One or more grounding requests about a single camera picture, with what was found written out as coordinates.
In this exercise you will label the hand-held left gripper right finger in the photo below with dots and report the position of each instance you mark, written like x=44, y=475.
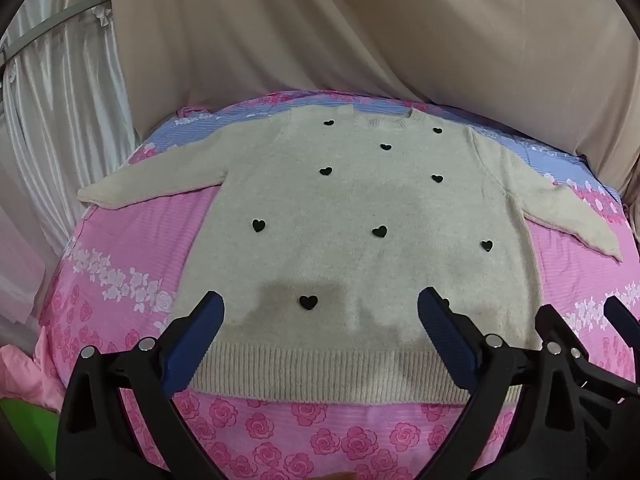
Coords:
x=445, y=335

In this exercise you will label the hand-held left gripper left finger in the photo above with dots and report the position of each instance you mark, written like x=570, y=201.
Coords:
x=200, y=330

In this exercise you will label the pink cloth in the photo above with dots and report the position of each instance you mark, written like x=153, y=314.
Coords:
x=25, y=375

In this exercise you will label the green object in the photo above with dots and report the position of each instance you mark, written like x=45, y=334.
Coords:
x=25, y=425

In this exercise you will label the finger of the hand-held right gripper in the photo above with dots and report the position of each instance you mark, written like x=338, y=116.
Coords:
x=625, y=322
x=557, y=327

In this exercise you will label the pink floral bed sheet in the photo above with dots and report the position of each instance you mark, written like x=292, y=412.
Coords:
x=130, y=240

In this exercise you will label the beige curtain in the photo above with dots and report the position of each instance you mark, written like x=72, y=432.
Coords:
x=400, y=35

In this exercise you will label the white satin curtain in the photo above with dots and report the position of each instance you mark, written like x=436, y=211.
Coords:
x=60, y=120

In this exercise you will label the cream sweater with black hearts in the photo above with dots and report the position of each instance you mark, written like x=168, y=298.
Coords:
x=350, y=200

